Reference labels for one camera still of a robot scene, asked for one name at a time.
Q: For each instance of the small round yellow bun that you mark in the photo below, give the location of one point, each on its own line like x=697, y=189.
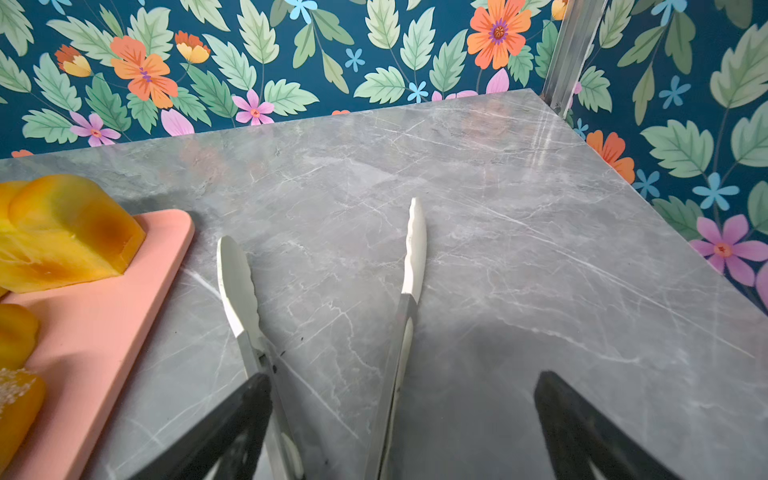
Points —
x=19, y=329

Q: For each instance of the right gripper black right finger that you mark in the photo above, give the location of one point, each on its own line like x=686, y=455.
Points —
x=582, y=443

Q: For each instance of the aluminium frame post right rear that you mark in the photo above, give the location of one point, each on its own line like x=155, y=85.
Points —
x=577, y=32

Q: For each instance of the pink silicone tray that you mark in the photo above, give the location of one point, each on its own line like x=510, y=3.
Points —
x=89, y=339

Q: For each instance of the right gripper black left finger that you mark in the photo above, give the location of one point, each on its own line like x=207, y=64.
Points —
x=226, y=444

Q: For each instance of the yellow toast loaf bread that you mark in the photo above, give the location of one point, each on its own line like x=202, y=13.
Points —
x=61, y=230

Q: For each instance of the sesame seeded oval bread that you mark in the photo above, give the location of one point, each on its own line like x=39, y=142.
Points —
x=22, y=395

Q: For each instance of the steel tongs with white tips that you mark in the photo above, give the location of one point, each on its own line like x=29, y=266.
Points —
x=333, y=326

